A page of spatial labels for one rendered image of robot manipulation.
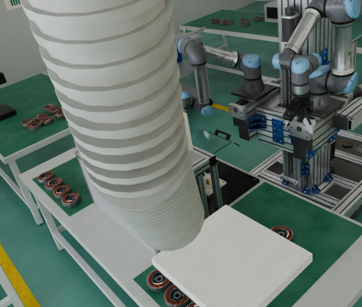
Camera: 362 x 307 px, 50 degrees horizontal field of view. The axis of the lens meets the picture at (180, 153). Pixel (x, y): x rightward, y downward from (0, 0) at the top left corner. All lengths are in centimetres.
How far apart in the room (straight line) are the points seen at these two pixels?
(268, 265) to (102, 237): 115
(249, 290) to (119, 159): 76
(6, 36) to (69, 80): 663
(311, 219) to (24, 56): 596
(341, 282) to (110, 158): 143
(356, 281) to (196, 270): 80
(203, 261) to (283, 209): 93
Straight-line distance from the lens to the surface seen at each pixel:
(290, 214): 209
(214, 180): 200
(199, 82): 251
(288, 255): 127
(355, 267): 188
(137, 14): 41
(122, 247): 207
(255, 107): 271
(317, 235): 199
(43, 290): 316
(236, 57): 273
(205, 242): 133
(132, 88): 44
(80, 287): 304
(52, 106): 395
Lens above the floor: 214
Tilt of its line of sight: 31 degrees down
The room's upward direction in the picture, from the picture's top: 11 degrees counter-clockwise
